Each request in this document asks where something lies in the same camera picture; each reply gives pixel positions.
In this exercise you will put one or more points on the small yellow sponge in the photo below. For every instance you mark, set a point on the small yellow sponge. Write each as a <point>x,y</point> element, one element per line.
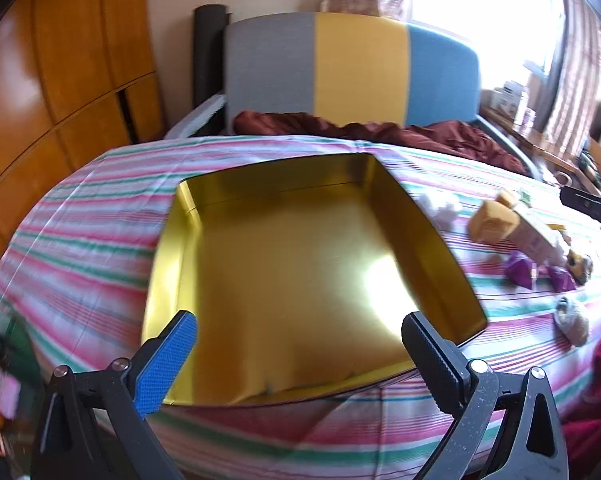
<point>507,197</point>

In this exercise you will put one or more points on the long white box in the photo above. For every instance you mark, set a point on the long white box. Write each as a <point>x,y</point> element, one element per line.
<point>537,235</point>

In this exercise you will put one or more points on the maroon cloth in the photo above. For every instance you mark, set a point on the maroon cloth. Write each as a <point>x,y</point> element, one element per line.
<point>430,137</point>

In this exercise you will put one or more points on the red garment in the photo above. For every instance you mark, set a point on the red garment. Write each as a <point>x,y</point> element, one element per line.
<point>597,400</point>

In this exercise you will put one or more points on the wooden wardrobe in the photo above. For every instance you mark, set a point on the wooden wardrobe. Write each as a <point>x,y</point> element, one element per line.
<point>55,60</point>

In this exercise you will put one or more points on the pink cloth item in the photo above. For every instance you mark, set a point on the pink cloth item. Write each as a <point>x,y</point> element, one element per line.
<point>0,385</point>

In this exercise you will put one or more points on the yellow knitted item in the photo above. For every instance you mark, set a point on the yellow knitted item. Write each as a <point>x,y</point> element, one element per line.
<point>579,265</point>

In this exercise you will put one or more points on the black rolled mat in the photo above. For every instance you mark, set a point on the black rolled mat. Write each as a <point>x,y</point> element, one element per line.
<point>208,50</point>

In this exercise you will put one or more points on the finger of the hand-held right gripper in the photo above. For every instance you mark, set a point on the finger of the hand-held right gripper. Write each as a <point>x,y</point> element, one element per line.
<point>590,206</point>

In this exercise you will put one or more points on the purple snack packet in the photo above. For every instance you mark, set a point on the purple snack packet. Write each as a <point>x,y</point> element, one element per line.
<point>561,278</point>
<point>522,269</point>

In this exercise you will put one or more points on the bright window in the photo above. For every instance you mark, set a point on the bright window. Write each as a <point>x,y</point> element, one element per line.
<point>480,5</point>

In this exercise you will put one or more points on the wooden desk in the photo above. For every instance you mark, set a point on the wooden desk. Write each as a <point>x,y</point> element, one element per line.
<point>545,150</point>

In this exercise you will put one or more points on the white foam board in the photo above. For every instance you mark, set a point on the white foam board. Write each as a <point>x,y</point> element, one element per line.
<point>195,117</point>

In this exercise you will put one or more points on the white box on shelf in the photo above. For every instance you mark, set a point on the white box on shelf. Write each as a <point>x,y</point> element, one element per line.
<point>510,96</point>

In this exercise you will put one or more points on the grey yellow blue headboard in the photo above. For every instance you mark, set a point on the grey yellow blue headboard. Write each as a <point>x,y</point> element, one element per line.
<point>360,70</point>

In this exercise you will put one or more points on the large yellow sponge block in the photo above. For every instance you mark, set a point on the large yellow sponge block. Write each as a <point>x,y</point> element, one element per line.
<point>492,222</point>

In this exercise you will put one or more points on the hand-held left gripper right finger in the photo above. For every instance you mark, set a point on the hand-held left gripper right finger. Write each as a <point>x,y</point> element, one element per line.
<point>430,355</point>

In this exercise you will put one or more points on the gold tin box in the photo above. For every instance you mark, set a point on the gold tin box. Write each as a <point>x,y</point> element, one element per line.
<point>290,270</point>

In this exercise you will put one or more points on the small white plastic bundle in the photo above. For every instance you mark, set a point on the small white plastic bundle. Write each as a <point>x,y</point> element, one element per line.
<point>443,205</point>

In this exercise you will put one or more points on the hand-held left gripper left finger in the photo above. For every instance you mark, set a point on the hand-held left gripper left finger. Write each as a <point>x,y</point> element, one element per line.
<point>163,365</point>

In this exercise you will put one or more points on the beige knitted item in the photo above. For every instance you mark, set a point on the beige knitted item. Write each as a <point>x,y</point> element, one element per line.
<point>572,320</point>

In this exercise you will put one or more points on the striped bed sheet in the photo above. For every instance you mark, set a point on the striped bed sheet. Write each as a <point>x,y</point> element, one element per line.
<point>90,220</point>

